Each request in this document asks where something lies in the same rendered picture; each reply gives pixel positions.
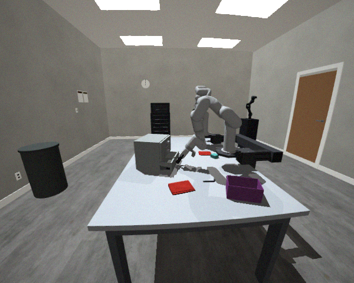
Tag purple open-top box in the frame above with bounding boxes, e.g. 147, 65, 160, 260
226, 175, 264, 203

